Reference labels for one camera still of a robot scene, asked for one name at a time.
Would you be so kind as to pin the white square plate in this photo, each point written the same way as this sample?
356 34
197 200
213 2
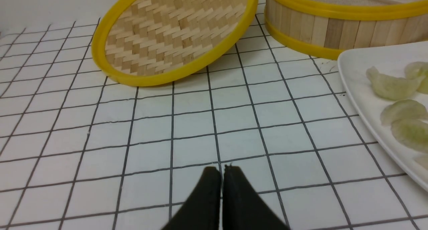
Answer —
390 60

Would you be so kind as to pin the yellow-rimmed bamboo steamer lid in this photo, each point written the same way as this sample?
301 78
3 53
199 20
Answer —
143 43

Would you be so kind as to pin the green dumpling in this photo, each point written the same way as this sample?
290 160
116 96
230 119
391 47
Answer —
417 69
403 109
412 133
392 88

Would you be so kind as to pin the green dumpling middle left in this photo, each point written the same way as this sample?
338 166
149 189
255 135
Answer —
403 109

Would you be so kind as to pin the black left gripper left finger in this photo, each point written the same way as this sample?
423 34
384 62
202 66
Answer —
201 210

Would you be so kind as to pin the green dumpling top centre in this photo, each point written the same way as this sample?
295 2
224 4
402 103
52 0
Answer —
417 69

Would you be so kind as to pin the green dumpling far left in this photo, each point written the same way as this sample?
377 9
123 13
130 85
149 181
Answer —
392 88

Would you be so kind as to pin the yellow-rimmed bamboo steamer basket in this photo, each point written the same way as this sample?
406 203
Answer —
325 30

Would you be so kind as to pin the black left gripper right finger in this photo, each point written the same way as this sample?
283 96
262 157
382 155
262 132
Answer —
243 209

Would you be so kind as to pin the green dumpling lower left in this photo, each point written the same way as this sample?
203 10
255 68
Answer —
412 133

